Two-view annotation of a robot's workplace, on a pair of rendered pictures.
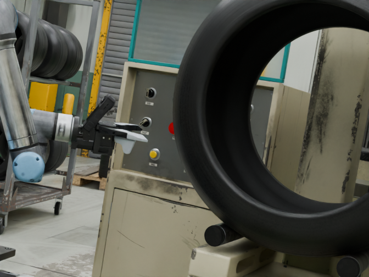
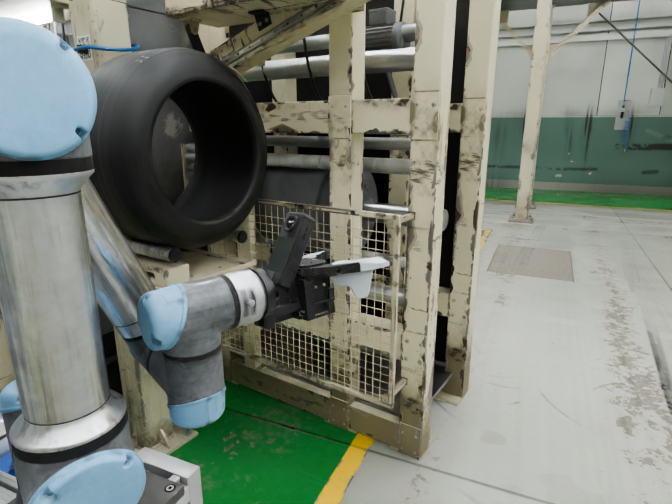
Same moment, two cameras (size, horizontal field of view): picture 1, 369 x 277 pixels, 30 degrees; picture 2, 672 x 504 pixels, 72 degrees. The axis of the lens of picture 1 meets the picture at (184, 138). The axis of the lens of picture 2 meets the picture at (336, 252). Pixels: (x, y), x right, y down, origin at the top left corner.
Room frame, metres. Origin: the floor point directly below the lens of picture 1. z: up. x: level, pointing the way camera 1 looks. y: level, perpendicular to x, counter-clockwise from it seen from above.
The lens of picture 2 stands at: (0.73, 1.14, 1.28)
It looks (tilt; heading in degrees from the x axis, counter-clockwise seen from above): 15 degrees down; 279
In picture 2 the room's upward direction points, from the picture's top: straight up
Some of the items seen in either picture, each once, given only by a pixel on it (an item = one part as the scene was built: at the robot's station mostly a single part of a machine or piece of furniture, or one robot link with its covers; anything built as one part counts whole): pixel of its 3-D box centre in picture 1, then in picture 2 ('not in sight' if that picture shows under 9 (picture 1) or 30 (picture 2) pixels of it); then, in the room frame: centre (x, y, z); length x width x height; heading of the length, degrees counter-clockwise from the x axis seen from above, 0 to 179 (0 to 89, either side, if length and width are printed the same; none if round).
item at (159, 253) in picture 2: (241, 227); (140, 247); (1.58, -0.16, 0.90); 0.35 x 0.05 x 0.05; 156
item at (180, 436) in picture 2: not in sight; (151, 436); (1.77, -0.38, 0.02); 0.27 x 0.27 x 0.04; 66
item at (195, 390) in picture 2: not in sight; (190, 375); (1.03, 0.61, 0.94); 0.11 x 0.08 x 0.11; 140
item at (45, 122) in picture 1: (35, 125); not in sight; (1.85, 0.40, 1.04); 0.11 x 0.08 x 0.09; 101
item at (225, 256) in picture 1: (237, 254); (141, 266); (1.58, -0.17, 0.83); 0.36 x 0.09 x 0.06; 156
